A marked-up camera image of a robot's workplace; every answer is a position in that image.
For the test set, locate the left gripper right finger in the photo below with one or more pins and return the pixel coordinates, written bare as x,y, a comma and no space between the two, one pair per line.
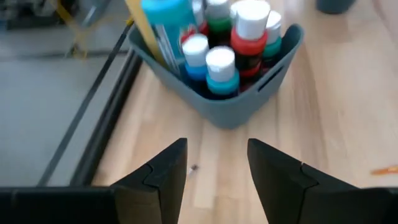
280,193

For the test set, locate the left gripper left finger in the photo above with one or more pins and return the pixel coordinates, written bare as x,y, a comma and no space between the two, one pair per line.
158,193

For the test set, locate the black paintbrush gold ferrule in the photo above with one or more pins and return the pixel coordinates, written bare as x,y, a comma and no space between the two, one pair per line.
385,170

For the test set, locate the light blue small paint bottle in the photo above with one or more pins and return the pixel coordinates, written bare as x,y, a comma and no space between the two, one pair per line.
220,63

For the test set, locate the dark blue small paint bottle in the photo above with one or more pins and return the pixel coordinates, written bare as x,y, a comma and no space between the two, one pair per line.
195,49

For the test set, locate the large yellow paint bottle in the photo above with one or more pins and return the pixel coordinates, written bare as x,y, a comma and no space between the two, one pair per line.
144,31

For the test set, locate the green paint bottle white cap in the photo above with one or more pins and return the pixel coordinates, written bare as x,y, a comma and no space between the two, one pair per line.
217,9
273,25

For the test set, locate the red paint bottle white cap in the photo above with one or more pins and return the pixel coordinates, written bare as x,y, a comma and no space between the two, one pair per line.
202,28
252,18

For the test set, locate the large teal paint bottle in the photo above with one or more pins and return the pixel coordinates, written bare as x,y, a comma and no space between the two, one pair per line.
169,18

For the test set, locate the teal plastic storage bin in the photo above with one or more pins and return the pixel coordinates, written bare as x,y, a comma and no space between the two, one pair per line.
230,115

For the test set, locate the dark teal plastic cup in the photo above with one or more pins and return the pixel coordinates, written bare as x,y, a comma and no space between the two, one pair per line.
335,6

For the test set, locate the black aluminium table frame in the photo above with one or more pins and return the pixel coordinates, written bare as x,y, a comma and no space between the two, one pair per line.
105,124

